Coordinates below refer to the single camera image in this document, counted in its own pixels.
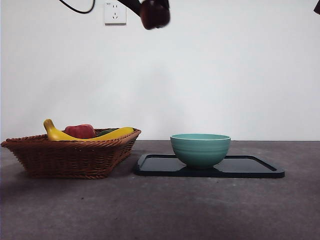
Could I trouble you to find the dark rectangular tray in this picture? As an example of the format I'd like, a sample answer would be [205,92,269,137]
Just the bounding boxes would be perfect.
[135,153,286,179]

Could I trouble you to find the dark purple plum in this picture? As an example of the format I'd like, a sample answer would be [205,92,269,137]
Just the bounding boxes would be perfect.
[139,0,171,31]

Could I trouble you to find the yellow banana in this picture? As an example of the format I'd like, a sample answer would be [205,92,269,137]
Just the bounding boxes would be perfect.
[43,118,135,142]

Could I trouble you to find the black cable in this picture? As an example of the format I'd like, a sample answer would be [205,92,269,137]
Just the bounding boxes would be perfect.
[58,0,97,14]

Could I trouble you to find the brown wicker basket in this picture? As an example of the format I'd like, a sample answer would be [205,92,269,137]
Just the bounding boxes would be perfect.
[0,127,142,180]

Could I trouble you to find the red apple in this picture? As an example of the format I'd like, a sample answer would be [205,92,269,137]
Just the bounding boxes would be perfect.
[64,123,96,139]

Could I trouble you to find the teal ribbed bowl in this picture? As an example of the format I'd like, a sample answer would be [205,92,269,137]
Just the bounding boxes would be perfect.
[170,133,232,170]

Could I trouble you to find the white wall socket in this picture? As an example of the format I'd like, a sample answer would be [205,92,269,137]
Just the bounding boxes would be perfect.
[103,1,127,26]

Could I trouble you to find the green vegetable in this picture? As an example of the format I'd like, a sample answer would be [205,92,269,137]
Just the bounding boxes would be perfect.
[96,128,120,137]

